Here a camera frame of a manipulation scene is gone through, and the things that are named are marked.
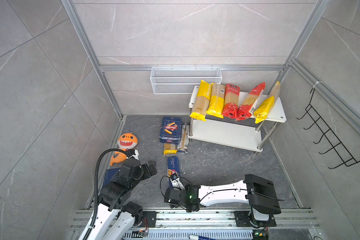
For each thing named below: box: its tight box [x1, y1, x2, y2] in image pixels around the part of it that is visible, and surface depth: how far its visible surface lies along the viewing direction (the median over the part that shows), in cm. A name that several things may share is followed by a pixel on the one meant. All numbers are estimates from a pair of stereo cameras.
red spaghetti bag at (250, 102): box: [235, 82, 266, 121], surface depth 76 cm
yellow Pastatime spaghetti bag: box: [189, 80, 212, 122], surface depth 77 cm
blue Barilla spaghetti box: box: [167, 156, 180, 189], surface depth 91 cm
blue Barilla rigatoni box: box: [159, 116, 182, 145], surface depth 103 cm
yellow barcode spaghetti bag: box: [206, 82, 226, 119], surface depth 78 cm
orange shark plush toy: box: [110, 133, 139, 166], surface depth 97 cm
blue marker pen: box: [189, 234, 217, 240], surface depth 69 cm
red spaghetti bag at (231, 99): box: [222, 83, 241, 119], surface depth 78 cm
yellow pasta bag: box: [253, 81, 281, 124], surface depth 73 cm
